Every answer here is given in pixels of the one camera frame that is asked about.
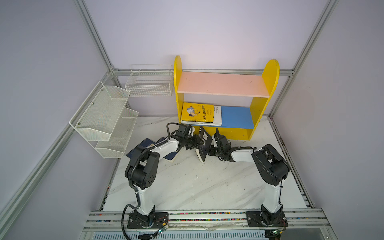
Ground black wolf cover book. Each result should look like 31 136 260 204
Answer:
195 127 213 163

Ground yellow cartoon cover book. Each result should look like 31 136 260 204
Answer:
181 102 214 123

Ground navy book yellow label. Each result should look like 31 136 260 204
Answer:
126 138 155 159
153 137 179 163

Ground white portfolio book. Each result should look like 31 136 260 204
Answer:
181 105 222 127

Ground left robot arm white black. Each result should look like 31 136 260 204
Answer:
125 122 212 228

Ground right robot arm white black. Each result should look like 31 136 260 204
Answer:
201 129 291 228

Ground yellow bookshelf pink blue shelves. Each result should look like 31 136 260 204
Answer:
174 56 280 141

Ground white mesh two-tier rack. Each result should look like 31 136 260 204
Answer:
69 82 139 159

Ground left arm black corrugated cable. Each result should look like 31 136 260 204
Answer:
121 122 187 240

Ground white wire basket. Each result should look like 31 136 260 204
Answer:
125 70 174 97

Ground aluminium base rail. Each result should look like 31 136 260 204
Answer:
80 208 337 240

